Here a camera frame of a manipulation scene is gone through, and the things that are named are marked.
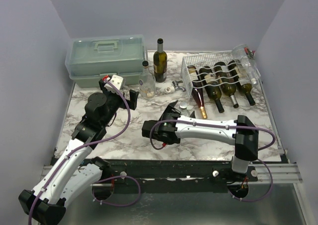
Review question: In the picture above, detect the green bottle black cap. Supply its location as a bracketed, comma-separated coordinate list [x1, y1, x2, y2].
[228, 60, 255, 106]

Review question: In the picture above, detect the dark green bottle black neck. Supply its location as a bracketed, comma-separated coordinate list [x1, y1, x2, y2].
[199, 66, 224, 113]

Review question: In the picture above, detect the clear bottle dark label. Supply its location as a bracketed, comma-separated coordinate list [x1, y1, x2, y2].
[179, 101, 193, 117]

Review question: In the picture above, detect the dark green brown-label wine bottle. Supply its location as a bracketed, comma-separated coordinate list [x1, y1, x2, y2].
[153, 38, 167, 82]

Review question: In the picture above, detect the green plastic toolbox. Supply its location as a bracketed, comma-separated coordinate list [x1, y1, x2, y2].
[65, 35, 148, 88]

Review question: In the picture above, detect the white wire wine rack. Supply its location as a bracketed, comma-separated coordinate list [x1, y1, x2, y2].
[181, 51, 251, 97]

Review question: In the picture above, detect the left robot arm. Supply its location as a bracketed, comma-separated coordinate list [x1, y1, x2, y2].
[18, 76, 139, 225]

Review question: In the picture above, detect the red bottle gold foil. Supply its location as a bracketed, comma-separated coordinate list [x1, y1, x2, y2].
[187, 65, 208, 119]

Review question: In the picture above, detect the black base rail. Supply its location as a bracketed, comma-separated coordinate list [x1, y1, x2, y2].
[79, 157, 279, 193]

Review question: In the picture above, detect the white plastic pipe fitting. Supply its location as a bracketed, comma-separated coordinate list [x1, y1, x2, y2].
[163, 86, 175, 94]

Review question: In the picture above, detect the clear glass wine bottle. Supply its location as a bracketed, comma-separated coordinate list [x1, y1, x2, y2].
[139, 61, 156, 98]

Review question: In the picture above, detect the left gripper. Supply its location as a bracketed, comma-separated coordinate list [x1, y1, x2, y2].
[99, 81, 138, 127]

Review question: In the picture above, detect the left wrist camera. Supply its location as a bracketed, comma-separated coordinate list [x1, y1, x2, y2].
[102, 75, 125, 93]

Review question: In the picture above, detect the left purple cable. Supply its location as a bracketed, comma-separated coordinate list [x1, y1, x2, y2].
[27, 77, 142, 221]

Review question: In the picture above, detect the olive bottle silver cap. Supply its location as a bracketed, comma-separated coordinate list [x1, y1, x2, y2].
[213, 62, 239, 108]

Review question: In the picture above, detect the clear bottle red cap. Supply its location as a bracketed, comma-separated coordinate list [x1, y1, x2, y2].
[232, 44, 260, 85]

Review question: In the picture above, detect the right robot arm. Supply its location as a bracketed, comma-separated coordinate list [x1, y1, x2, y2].
[142, 101, 259, 181]

